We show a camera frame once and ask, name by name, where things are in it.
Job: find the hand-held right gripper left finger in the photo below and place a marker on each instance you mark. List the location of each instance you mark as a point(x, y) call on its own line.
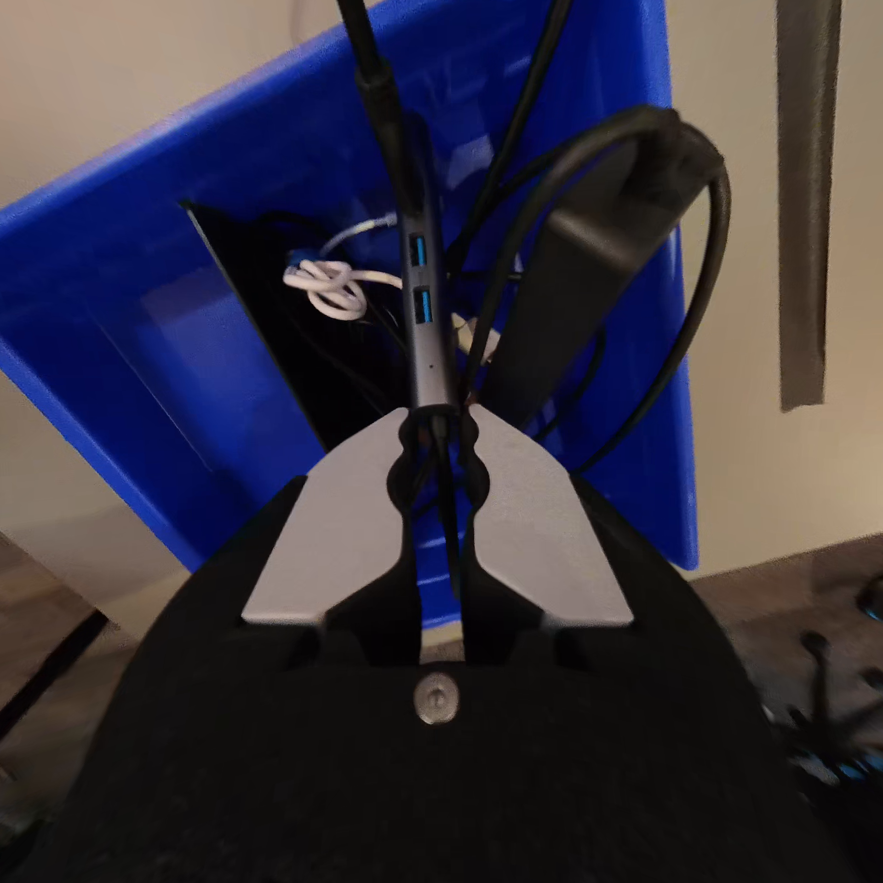
point(331, 545)

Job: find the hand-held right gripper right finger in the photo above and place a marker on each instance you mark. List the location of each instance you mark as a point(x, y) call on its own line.
point(545, 545)

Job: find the slim grey USB hub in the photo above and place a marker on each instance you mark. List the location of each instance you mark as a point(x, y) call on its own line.
point(431, 359)

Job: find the wide black USB hub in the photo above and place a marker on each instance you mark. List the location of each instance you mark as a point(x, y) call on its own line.
point(586, 276)

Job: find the blue plastic bin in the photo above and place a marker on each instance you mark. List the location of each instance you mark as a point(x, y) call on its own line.
point(138, 290)

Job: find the black blue-bin divider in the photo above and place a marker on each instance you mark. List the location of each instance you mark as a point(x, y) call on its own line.
point(310, 359)

